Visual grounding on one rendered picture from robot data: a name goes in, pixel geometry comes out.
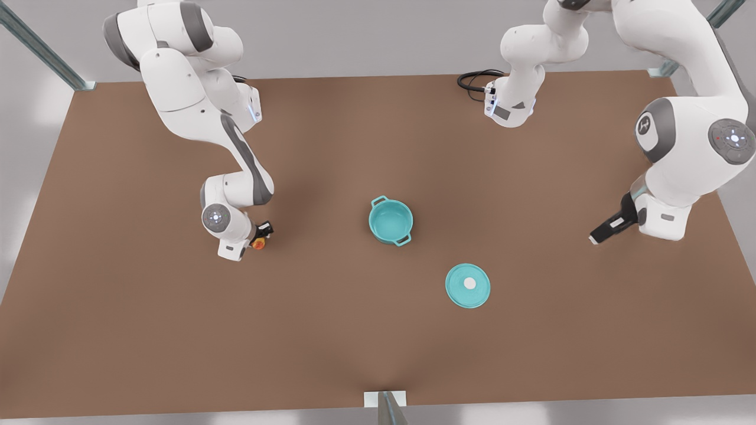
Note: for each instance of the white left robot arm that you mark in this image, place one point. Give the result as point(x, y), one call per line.
point(679, 153)

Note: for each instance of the orange potato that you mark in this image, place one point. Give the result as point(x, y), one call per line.
point(258, 244)

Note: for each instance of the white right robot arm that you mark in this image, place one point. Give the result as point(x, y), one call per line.
point(177, 82)

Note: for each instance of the silver frame post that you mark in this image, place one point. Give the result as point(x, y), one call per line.
point(387, 407)
point(717, 15)
point(41, 47)

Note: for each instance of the teal pot lid white knob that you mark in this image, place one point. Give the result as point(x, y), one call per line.
point(468, 286)

